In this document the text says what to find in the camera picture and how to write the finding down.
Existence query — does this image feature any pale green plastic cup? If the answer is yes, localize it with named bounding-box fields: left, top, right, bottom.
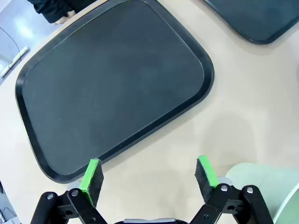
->
left=224, top=162, right=299, bottom=224

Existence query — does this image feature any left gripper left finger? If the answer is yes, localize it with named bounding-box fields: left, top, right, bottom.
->
left=29, top=158, right=110, bottom=224

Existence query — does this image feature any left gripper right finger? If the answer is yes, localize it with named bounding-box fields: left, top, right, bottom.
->
left=186, top=155, right=274, bottom=224

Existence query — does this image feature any thin black floor cable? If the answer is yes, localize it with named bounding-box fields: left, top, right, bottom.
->
left=0, top=27, right=21, bottom=53

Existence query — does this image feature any white power strip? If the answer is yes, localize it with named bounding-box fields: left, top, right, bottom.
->
left=0, top=46, right=30, bottom=79

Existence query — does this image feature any person's right hand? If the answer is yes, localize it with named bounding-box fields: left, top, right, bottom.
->
left=52, top=10, right=77, bottom=26

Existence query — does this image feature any black plastic serving tray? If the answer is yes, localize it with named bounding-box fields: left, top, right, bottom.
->
left=202, top=0, right=299, bottom=45
left=14, top=0, right=215, bottom=185

